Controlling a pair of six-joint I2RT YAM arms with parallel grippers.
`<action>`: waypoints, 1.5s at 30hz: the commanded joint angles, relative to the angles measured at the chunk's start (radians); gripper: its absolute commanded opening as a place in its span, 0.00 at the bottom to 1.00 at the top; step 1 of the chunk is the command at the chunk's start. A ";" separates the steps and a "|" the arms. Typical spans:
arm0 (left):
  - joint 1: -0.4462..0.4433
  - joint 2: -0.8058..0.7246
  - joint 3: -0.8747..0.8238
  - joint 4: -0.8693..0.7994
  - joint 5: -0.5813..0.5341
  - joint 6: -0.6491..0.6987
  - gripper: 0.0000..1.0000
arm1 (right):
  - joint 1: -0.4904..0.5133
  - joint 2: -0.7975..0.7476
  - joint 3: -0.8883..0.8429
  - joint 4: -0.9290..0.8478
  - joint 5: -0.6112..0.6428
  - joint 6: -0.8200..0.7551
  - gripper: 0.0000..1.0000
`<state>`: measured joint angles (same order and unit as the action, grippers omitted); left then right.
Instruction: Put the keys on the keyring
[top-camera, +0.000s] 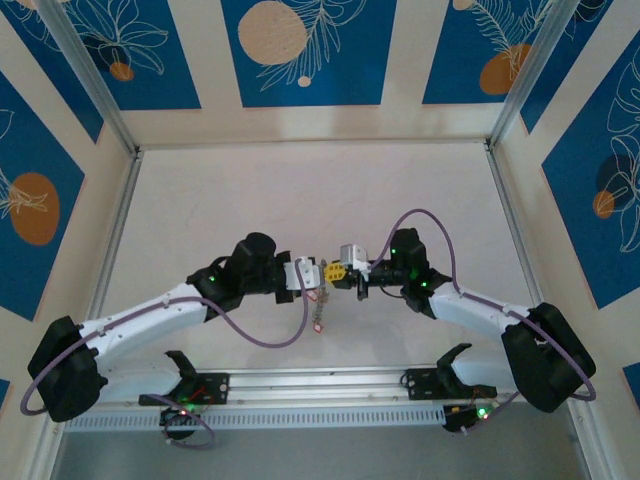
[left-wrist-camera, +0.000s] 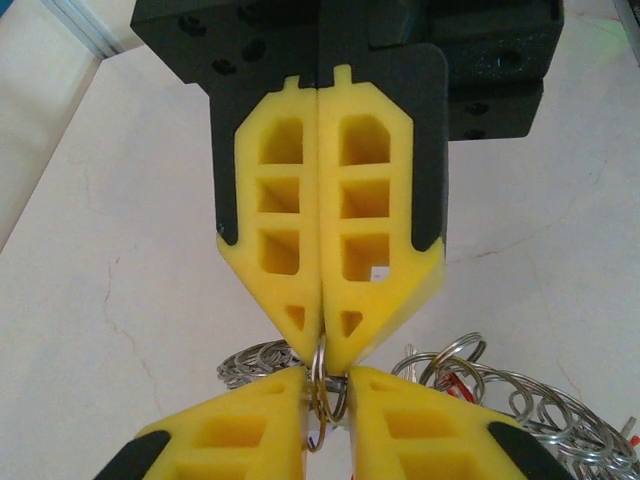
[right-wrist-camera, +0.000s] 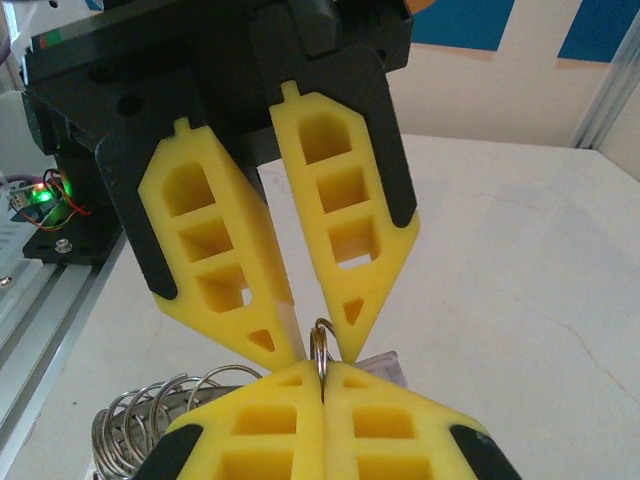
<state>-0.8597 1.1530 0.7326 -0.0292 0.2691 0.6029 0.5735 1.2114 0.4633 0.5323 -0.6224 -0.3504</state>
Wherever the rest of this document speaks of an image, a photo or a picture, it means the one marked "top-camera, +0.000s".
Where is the silver keyring disc with rings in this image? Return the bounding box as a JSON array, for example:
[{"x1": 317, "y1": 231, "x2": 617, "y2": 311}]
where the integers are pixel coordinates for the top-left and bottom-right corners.
[{"x1": 310, "y1": 287, "x2": 332, "y2": 326}]

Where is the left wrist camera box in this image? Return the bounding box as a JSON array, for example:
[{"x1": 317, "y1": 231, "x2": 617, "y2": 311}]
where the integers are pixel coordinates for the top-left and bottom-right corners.
[{"x1": 283, "y1": 256, "x2": 321, "y2": 291}]

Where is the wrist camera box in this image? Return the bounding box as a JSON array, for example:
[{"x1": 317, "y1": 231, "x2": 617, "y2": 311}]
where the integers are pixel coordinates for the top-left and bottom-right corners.
[
  {"x1": 283, "y1": 256, "x2": 321, "y2": 291},
  {"x1": 338, "y1": 243, "x2": 371, "y2": 274}
]

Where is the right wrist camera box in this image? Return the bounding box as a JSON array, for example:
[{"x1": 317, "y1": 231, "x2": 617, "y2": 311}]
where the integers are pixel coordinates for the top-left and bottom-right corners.
[{"x1": 338, "y1": 243, "x2": 371, "y2": 274}]

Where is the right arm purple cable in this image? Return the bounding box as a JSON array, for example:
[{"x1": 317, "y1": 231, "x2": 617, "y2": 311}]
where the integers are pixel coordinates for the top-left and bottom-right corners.
[{"x1": 367, "y1": 208, "x2": 599, "y2": 436}]

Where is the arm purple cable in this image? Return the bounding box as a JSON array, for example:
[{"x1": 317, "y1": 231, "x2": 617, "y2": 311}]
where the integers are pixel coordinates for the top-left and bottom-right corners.
[
  {"x1": 367, "y1": 208, "x2": 599, "y2": 436},
  {"x1": 19, "y1": 259, "x2": 309, "y2": 449}
]

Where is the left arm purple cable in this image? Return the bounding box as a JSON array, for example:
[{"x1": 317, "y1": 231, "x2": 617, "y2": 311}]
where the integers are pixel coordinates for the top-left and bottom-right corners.
[{"x1": 19, "y1": 259, "x2": 309, "y2": 449}]

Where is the aluminium mounting rail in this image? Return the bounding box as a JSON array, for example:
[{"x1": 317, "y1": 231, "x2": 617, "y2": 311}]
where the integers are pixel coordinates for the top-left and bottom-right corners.
[{"x1": 42, "y1": 367, "x2": 594, "y2": 409}]

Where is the aluminium side rail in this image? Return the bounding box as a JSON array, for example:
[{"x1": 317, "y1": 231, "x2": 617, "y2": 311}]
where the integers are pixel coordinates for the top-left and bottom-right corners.
[
  {"x1": 72, "y1": 149, "x2": 146, "y2": 371},
  {"x1": 484, "y1": 144, "x2": 566, "y2": 361}
]

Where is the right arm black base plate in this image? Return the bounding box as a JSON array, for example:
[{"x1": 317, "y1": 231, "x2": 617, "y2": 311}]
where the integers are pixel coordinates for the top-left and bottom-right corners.
[{"x1": 402, "y1": 368, "x2": 499, "y2": 401}]

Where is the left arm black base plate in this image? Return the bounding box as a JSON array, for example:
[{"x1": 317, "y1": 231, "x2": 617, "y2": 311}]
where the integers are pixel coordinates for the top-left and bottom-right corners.
[{"x1": 138, "y1": 372, "x2": 231, "y2": 406}]

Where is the aluminium back rail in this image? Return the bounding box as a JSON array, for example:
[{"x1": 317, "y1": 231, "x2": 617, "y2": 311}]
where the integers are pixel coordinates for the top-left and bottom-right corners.
[{"x1": 134, "y1": 137, "x2": 494, "y2": 151}]

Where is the white slotted cable duct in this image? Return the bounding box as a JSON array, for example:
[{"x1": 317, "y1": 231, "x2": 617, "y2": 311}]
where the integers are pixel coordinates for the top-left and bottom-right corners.
[{"x1": 62, "y1": 403, "x2": 451, "y2": 434}]

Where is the aluminium frame post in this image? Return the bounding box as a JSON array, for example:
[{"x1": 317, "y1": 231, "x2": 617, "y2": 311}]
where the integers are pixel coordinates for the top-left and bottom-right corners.
[
  {"x1": 487, "y1": 0, "x2": 584, "y2": 151},
  {"x1": 34, "y1": 0, "x2": 141, "y2": 156}
]

